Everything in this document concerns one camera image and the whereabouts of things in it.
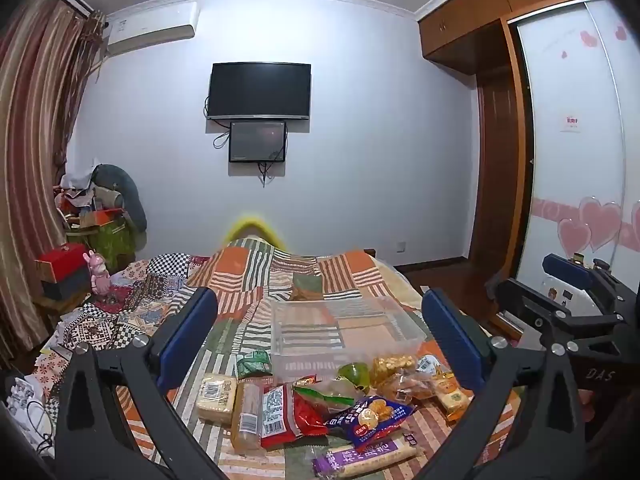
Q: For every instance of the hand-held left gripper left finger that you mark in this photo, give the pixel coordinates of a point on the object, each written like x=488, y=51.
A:
x=192, y=330

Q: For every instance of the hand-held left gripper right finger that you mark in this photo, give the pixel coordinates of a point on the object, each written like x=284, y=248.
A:
x=450, y=335

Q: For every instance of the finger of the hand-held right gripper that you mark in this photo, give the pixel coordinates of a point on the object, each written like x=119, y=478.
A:
x=525, y=300
x=565, y=267

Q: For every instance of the orange fried snack bag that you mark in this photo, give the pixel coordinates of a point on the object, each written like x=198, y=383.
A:
x=392, y=361

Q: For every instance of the green white snack packet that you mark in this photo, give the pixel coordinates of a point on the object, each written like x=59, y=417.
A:
x=252, y=362

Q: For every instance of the clear bread packet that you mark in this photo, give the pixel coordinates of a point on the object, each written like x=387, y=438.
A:
x=400, y=390

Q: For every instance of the clear plastic container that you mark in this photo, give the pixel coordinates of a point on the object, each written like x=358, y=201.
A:
x=350, y=355

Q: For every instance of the green jelly cup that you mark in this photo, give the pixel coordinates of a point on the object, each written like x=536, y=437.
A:
x=355, y=375

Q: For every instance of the blue snack packet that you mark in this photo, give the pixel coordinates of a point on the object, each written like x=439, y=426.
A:
x=372, y=417

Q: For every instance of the red snack packet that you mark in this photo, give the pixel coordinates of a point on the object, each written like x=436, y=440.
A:
x=282, y=412

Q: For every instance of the green-edged clear snack packet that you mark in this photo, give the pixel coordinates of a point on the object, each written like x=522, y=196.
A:
x=325, y=390

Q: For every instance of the white suitcase with stickers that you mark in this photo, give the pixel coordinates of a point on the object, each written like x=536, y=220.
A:
x=580, y=302

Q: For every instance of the yellow green cracker packet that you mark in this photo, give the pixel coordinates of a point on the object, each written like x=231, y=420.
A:
x=452, y=400

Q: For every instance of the pale yellow cracker block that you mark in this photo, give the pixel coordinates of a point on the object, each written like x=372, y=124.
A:
x=217, y=400

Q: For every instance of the long tan biscuit packet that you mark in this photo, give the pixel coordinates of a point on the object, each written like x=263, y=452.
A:
x=247, y=417

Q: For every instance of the pink plush toy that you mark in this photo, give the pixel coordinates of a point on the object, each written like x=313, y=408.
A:
x=98, y=272

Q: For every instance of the green cardboard box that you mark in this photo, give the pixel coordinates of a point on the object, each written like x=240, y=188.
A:
x=112, y=245

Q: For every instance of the patchwork blanket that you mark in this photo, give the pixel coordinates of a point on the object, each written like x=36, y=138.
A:
x=300, y=280

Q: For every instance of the yellow curved object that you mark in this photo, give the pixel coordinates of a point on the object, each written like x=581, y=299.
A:
x=252, y=225

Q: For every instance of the brown wooden door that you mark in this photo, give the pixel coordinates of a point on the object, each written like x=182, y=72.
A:
x=492, y=170

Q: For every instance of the red black box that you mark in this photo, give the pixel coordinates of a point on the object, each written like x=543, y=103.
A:
x=65, y=262

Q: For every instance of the paper notice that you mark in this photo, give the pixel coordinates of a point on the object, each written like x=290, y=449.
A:
x=571, y=122

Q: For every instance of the purple wrapped wafer bar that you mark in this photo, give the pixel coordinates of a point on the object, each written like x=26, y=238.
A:
x=360, y=460

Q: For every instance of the white printed cloth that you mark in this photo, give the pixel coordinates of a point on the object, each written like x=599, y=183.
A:
x=20, y=395

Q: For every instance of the striped brown curtain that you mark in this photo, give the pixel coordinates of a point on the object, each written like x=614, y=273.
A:
x=35, y=135

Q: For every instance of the wooden wardrobe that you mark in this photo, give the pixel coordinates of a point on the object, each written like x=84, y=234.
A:
x=465, y=25

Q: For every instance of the white air conditioner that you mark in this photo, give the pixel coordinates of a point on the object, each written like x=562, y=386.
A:
x=150, y=27

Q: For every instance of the small black wall monitor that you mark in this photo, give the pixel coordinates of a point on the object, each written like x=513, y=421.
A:
x=257, y=141

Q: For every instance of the black wall television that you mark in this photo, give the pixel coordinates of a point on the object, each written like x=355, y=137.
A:
x=259, y=91

